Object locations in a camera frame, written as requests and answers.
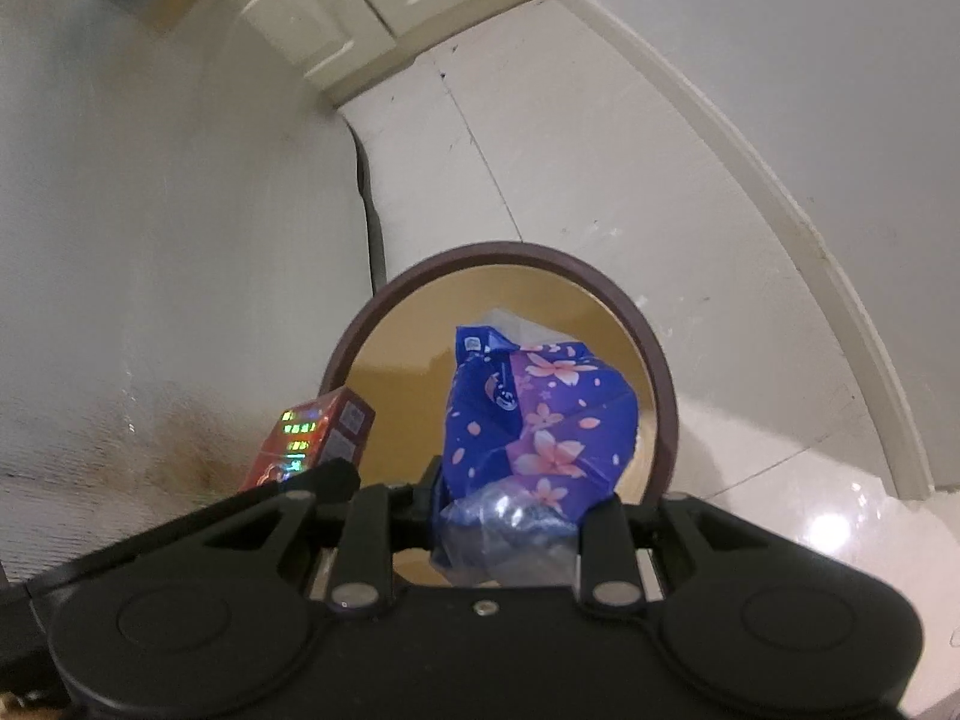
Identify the blue floral snack wrapper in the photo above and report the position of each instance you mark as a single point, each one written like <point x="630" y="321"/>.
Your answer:
<point x="555" y="420"/>

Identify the red holographic box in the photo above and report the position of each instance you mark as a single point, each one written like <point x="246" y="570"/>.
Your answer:
<point x="315" y="427"/>

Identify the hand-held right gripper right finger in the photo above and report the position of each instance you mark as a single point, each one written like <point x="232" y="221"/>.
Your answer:
<point x="600" y="540"/>

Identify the silver-sided table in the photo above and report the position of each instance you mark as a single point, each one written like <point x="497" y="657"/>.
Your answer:
<point x="150" y="202"/>

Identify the tan trash bin brown rim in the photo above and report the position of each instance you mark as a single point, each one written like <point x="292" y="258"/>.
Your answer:
<point x="405" y="345"/>

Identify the clear plastic wrapper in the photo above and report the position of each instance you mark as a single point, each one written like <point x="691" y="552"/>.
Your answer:
<point x="514" y="324"/>

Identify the cream floor cabinet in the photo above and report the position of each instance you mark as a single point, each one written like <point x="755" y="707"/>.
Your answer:
<point x="315" y="7"/>

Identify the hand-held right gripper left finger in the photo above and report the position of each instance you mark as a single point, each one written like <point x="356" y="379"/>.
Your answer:
<point x="424" y="506"/>

